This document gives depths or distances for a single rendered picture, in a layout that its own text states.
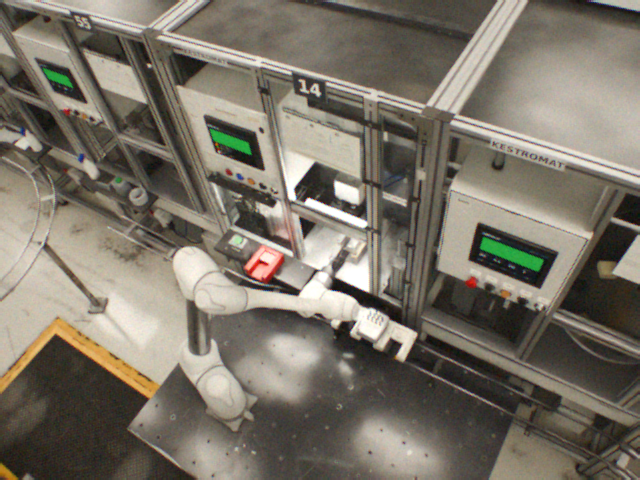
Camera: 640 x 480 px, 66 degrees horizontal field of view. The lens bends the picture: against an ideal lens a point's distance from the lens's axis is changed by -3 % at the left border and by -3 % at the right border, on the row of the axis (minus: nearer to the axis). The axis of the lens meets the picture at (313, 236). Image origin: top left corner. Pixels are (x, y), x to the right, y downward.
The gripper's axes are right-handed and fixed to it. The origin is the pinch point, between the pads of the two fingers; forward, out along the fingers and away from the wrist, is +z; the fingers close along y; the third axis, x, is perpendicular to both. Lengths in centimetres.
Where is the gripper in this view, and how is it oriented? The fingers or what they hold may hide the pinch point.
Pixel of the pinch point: (347, 244)
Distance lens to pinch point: 241.7
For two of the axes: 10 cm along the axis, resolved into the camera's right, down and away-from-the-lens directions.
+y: -1.0, -5.9, -8.0
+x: -8.5, -3.7, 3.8
